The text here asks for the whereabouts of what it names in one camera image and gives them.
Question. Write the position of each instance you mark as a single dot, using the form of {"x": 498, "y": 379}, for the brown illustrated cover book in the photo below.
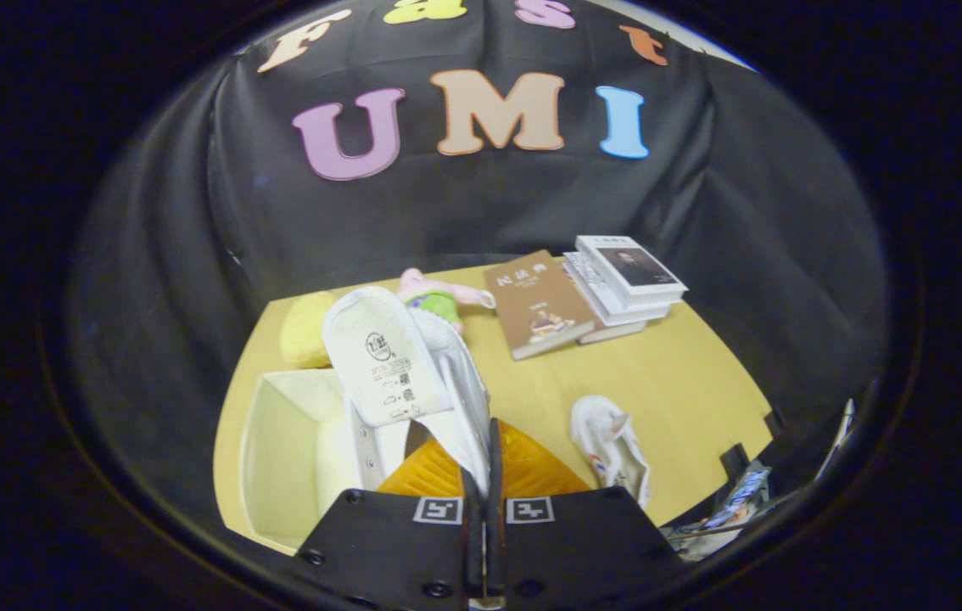
{"x": 536, "y": 301}

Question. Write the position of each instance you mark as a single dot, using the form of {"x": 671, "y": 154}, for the white canvas shoe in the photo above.
{"x": 608, "y": 441}
{"x": 379, "y": 356}

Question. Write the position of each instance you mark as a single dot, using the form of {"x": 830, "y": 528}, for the plain brown cover book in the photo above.
{"x": 617, "y": 333}

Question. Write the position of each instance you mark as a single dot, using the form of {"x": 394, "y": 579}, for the plain white book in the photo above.
{"x": 608, "y": 307}

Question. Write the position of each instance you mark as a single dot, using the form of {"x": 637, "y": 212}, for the black table edge clamp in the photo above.
{"x": 775, "y": 422}
{"x": 734, "y": 462}

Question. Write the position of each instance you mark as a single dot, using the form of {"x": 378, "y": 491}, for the beige fabric storage box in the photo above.
{"x": 286, "y": 450}

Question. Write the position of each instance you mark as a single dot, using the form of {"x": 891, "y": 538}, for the pile of printed papers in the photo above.
{"x": 735, "y": 501}

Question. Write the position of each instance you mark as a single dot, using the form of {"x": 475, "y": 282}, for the thin white rod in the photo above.
{"x": 841, "y": 433}

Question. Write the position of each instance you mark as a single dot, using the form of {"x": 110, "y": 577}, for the green and pink plush toy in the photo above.
{"x": 439, "y": 301}

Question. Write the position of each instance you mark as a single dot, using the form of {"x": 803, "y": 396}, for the yellow plush cushion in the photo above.
{"x": 303, "y": 335}

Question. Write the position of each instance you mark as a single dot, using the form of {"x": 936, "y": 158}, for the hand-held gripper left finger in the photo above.
{"x": 471, "y": 543}

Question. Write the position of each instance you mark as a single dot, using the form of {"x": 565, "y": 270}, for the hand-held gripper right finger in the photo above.
{"x": 496, "y": 543}

